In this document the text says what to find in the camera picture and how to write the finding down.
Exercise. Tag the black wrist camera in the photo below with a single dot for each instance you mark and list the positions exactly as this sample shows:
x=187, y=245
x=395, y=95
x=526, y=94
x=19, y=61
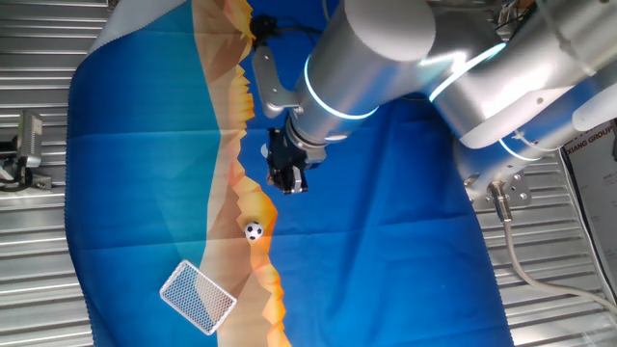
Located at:
x=262, y=29

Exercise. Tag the white printed poster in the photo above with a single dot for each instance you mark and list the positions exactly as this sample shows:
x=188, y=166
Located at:
x=595, y=193

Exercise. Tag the small black white soccer ball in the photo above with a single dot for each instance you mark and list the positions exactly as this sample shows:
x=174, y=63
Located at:
x=253, y=231

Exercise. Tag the white mesh toy goal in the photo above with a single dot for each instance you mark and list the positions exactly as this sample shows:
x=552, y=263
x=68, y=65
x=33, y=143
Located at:
x=197, y=296

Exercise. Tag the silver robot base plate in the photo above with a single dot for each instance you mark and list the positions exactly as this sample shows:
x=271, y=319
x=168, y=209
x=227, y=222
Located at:
x=518, y=190

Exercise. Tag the metal camera stand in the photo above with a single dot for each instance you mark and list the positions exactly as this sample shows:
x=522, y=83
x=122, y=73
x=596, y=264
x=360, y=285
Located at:
x=19, y=179

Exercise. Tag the white zip tie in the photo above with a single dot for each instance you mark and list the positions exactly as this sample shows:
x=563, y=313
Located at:
x=528, y=142

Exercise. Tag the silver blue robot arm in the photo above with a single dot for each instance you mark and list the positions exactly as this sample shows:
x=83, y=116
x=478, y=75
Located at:
x=385, y=62

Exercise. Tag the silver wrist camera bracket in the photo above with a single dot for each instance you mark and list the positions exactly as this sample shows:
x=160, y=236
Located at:
x=267, y=82

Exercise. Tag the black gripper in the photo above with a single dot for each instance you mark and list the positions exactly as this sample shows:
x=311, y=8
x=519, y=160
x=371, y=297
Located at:
x=284, y=149

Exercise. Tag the silver exterior camera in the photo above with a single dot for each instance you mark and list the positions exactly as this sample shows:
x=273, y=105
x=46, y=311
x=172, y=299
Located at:
x=30, y=139

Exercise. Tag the blue orange printed cloth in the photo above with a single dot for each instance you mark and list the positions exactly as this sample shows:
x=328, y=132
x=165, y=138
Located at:
x=376, y=270

